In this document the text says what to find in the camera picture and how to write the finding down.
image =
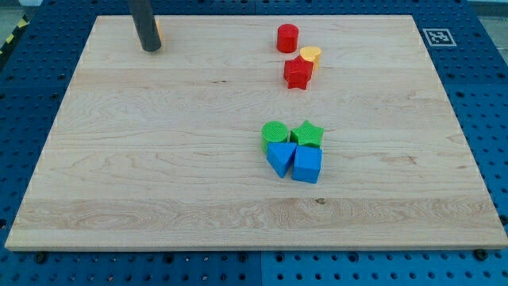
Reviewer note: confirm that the red star block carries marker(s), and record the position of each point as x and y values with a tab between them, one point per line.
298	72

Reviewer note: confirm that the white fiducial marker tag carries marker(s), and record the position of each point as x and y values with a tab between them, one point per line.
438	37

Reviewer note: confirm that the red cylinder block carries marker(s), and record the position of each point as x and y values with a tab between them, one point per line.
287	38

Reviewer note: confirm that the blue triangle block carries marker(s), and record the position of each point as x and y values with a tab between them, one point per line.
281	156

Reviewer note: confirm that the blue cube block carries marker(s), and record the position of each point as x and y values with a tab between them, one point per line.
307	164

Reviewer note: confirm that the green star block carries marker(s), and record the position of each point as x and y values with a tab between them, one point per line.
307	135

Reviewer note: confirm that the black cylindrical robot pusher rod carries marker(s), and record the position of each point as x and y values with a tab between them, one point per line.
145	24

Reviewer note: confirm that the yellow heart block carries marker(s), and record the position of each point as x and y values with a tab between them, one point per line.
311	54

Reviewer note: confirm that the green cylinder block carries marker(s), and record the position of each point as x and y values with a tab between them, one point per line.
273	132

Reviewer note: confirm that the yellow block behind rod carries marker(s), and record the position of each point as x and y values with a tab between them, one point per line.
159	31

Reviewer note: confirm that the light wooden board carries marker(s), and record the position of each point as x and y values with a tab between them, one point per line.
161	151

